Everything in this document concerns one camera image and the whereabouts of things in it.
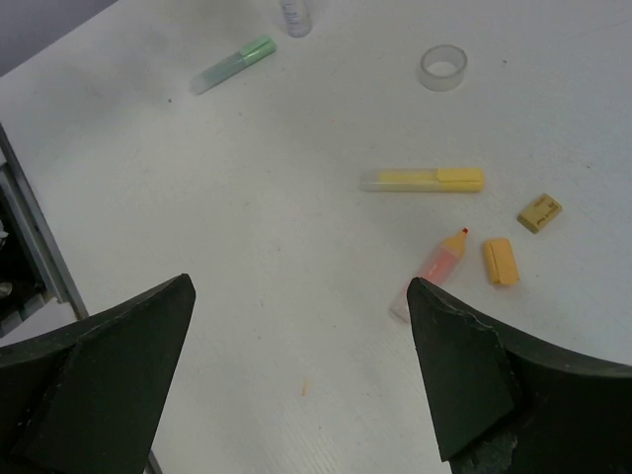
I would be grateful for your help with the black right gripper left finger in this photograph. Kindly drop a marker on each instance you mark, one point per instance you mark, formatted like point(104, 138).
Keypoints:
point(88, 397)

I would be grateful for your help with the blue spray bottle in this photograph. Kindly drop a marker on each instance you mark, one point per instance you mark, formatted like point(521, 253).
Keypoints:
point(297, 18)

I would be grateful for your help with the tan eraser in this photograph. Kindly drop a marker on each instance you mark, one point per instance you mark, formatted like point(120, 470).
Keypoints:
point(539, 213)

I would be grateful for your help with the yellow highlighter pen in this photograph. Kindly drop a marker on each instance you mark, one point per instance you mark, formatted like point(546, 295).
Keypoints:
point(437, 180)

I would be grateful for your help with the green highlighter pen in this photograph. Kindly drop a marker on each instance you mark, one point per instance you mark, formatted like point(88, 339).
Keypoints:
point(246, 56)

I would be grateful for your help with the clear tape roll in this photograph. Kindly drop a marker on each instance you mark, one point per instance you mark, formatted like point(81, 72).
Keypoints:
point(443, 67)

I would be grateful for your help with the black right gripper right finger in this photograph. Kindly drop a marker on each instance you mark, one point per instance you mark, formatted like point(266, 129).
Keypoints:
point(503, 401)

